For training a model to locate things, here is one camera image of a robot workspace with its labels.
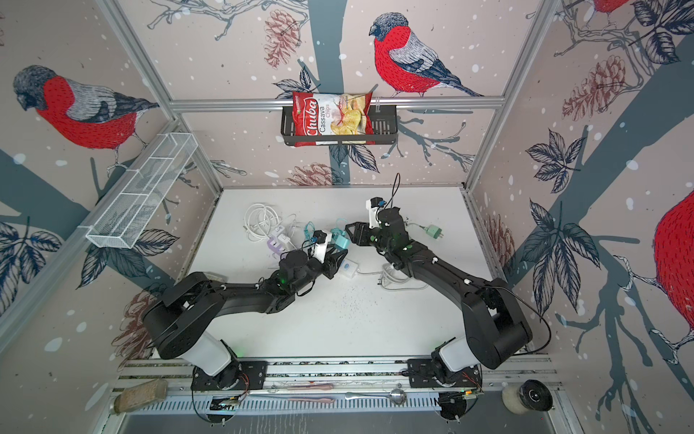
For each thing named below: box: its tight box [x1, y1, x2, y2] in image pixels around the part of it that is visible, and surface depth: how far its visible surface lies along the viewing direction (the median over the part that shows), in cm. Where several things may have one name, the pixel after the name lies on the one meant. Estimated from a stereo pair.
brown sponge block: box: [113, 378, 169, 414], surface depth 69 cm
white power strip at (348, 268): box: [337, 258, 359, 280], surface depth 94 cm
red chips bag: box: [291, 92, 374, 148], surface depth 90 cm
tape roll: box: [501, 378, 554, 415], surface depth 62 cm
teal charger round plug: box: [330, 227, 351, 250], surface depth 84 cm
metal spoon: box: [344, 388, 408, 405], surface depth 72 cm
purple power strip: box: [266, 237, 289, 255], surface depth 100 cm
